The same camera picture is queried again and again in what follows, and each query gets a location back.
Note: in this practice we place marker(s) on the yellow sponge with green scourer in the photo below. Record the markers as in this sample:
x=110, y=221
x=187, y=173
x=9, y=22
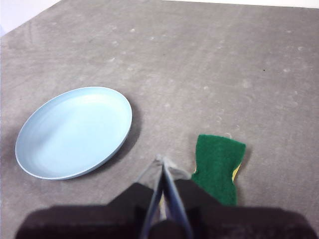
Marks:
x=216, y=164

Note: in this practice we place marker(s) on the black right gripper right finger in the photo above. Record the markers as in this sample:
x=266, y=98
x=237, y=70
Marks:
x=236, y=224

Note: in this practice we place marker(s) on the light blue round plate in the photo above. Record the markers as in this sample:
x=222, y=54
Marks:
x=74, y=134

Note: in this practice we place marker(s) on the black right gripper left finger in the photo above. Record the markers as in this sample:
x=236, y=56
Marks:
x=94, y=221

